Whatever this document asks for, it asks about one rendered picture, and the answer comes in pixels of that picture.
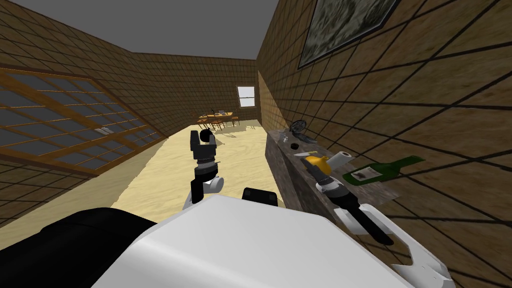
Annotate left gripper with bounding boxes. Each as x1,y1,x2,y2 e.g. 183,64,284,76
190,128,219,163

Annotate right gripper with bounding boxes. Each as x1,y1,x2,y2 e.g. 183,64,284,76
305,161,328,185

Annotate wooden dining table with chairs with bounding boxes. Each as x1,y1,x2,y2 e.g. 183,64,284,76
191,107,242,132

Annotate white paper towel roll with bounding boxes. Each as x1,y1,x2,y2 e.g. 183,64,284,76
327,150,355,171

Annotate black round waffle iron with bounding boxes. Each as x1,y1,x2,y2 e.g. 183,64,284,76
289,119,318,145

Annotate green wine bottle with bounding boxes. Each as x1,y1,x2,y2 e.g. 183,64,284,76
342,155,426,186

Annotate small bright window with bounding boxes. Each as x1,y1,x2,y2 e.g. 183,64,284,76
236,85,257,109

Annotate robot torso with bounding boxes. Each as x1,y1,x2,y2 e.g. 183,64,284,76
91,187,415,288

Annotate large wooden-framed window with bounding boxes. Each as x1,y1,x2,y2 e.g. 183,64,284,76
0,67,169,178

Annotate framed wall picture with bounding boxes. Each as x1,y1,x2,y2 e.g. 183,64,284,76
297,0,402,71

